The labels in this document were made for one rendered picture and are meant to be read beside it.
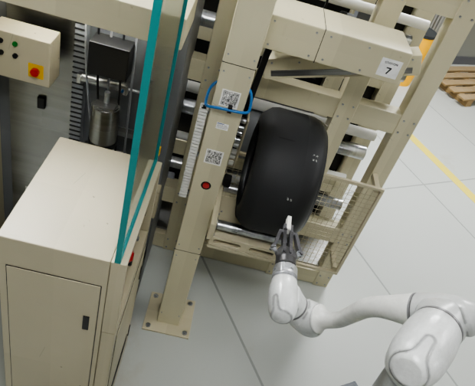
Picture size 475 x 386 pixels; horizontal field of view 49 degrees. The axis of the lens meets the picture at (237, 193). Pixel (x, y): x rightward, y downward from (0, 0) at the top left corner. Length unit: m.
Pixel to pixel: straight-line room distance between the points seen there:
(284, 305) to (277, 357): 1.40
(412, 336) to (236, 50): 1.17
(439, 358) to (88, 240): 1.05
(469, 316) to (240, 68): 1.15
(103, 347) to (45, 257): 0.46
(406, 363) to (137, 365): 1.85
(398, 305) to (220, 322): 1.76
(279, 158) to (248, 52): 0.42
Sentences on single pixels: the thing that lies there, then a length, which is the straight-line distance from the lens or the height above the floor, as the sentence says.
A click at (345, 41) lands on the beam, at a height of 1.76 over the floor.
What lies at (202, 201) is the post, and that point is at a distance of 2.37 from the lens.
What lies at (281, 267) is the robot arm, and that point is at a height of 1.22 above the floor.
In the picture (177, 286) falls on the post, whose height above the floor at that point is 0.34.
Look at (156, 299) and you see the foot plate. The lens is 3.17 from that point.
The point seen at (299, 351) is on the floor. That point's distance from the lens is 3.21.
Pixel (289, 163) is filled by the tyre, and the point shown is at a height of 1.37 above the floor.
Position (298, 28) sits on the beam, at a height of 1.76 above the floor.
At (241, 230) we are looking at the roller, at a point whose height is 0.91.
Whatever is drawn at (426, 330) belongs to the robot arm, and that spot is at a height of 1.60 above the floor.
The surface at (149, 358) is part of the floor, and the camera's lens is 2.96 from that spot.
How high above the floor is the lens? 2.51
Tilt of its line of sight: 39 degrees down
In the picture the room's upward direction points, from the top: 18 degrees clockwise
